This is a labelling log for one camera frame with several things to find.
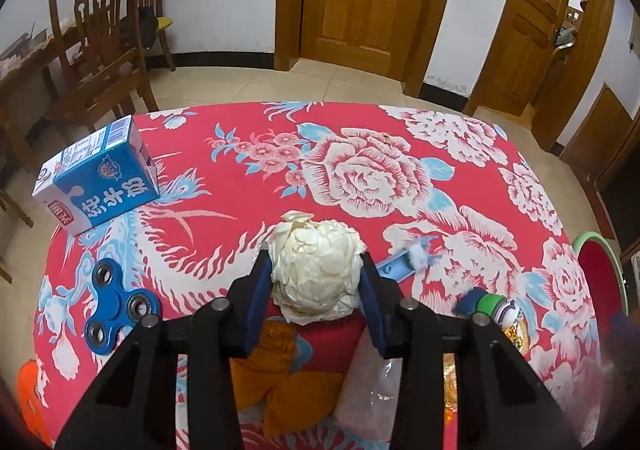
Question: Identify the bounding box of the cream paper ball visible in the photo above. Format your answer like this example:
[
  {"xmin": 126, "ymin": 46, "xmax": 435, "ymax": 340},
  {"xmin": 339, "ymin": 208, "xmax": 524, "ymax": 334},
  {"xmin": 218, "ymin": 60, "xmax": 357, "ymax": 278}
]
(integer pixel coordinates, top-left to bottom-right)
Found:
[{"xmin": 267, "ymin": 210, "xmax": 367, "ymax": 326}]

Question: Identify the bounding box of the orange snack wrapper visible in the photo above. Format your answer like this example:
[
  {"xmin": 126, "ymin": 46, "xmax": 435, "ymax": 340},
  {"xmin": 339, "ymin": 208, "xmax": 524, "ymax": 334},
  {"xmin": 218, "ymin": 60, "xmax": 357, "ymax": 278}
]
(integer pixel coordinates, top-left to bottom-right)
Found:
[{"xmin": 230, "ymin": 312, "xmax": 366, "ymax": 442}]

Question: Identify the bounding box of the clear plastic bag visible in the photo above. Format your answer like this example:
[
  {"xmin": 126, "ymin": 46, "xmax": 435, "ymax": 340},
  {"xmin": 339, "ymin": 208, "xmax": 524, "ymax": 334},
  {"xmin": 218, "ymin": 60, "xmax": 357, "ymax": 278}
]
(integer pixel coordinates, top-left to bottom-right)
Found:
[{"xmin": 332, "ymin": 329, "xmax": 402, "ymax": 442}]

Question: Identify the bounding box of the small green-capped bottle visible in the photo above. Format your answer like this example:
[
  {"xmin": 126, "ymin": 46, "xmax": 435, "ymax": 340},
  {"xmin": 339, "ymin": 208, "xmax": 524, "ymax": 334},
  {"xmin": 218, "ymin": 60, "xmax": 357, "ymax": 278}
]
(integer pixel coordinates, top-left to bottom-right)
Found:
[{"xmin": 454, "ymin": 288, "xmax": 530, "ymax": 356}]

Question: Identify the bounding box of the blue toy skateboard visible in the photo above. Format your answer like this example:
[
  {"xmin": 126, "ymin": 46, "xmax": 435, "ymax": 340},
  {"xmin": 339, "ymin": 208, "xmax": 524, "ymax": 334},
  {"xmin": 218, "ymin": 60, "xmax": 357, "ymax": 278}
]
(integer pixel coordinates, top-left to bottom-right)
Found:
[{"xmin": 376, "ymin": 236, "xmax": 438, "ymax": 283}]

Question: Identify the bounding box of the red floral tablecloth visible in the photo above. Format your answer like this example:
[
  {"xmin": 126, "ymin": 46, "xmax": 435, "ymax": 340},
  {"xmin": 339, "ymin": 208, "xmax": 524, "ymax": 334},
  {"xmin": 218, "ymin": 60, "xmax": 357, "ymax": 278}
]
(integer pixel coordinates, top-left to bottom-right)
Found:
[{"xmin": 32, "ymin": 101, "xmax": 601, "ymax": 449}]

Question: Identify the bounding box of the blue fidget spinner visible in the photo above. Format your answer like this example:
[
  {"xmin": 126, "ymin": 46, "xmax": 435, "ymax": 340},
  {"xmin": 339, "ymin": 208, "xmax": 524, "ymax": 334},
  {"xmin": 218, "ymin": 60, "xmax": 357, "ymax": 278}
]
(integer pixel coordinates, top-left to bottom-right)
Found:
[{"xmin": 85, "ymin": 257, "xmax": 162, "ymax": 356}]

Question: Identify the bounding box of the blue white milk carton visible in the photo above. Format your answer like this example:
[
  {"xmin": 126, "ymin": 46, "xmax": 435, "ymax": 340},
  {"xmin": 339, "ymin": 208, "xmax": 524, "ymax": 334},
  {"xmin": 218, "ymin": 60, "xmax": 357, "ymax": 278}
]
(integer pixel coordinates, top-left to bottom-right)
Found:
[{"xmin": 32, "ymin": 115, "xmax": 160, "ymax": 236}]

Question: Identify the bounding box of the red bin green rim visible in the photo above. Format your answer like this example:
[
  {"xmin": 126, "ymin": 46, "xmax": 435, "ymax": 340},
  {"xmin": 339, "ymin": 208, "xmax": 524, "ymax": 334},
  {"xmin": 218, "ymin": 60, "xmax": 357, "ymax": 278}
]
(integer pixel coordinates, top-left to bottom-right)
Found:
[{"xmin": 572, "ymin": 231, "xmax": 628, "ymax": 338}]

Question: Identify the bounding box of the orange plastic stool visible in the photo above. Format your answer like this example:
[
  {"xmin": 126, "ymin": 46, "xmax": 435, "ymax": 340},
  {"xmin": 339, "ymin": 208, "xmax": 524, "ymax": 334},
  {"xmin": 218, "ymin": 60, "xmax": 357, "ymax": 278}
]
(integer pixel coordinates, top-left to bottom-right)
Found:
[{"xmin": 17, "ymin": 360, "xmax": 53, "ymax": 448}]

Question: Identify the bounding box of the open wooden door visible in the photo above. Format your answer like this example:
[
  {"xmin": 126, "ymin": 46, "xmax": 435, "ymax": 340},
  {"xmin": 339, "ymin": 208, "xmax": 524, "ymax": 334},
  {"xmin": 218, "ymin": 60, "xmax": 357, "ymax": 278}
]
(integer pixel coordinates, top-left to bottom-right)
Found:
[{"xmin": 465, "ymin": 0, "xmax": 568, "ymax": 115}]

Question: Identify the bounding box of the low wooden cabinet door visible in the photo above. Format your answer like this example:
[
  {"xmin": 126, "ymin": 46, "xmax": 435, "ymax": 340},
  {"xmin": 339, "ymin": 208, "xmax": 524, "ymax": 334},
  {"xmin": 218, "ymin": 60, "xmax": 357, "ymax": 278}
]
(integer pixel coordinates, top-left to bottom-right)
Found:
[{"xmin": 561, "ymin": 84, "xmax": 634, "ymax": 180}]

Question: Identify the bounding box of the wooden dining table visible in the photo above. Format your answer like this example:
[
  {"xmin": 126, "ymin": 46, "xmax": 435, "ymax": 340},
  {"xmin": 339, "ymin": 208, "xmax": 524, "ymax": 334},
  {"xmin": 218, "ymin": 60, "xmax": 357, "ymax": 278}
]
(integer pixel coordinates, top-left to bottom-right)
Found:
[{"xmin": 1, "ymin": 31, "xmax": 70, "ymax": 174}]

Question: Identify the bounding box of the front wooden chair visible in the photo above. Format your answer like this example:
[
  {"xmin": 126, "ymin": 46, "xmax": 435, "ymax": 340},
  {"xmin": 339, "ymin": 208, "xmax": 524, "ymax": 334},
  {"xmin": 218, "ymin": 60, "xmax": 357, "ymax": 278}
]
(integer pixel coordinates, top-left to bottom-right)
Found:
[{"xmin": 48, "ymin": 0, "xmax": 158, "ymax": 132}]

